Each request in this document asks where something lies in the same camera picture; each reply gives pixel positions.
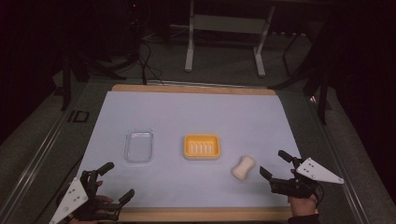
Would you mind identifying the person's left hand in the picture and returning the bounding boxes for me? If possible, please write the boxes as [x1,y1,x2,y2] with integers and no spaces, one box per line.
[69,180,114,224]

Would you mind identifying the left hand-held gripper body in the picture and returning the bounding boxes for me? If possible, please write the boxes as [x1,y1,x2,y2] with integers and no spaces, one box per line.
[49,169,123,224]

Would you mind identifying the clear plastic container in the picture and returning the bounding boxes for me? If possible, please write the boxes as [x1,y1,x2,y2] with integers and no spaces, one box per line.
[123,128,155,164]

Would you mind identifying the white metal stand frame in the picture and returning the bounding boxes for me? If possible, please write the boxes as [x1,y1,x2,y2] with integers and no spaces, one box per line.
[184,0,276,78]

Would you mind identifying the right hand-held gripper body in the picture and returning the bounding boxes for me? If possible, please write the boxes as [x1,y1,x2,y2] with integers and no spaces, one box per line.
[269,157,346,200]

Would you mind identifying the pale blue table sheet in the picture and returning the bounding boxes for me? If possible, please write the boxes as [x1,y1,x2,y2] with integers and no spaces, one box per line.
[75,91,303,209]

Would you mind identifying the yellow soap dish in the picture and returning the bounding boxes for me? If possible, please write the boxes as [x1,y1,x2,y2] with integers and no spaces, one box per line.
[182,133,222,161]

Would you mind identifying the white soap bar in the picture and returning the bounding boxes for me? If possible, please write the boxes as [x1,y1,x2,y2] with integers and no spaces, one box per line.
[231,155,257,181]

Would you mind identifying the black tripod stand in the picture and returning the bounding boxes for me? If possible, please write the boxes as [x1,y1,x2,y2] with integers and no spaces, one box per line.
[59,52,127,112]
[269,27,334,126]

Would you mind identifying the aluminium rail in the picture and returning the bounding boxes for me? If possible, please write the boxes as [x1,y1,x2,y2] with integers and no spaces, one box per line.
[0,83,82,224]
[306,92,375,224]

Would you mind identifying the person's right hand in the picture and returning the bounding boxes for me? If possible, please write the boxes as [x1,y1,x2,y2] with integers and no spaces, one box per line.
[288,168,319,217]

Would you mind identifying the black cable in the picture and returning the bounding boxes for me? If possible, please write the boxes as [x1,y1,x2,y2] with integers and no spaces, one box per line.
[135,36,165,87]

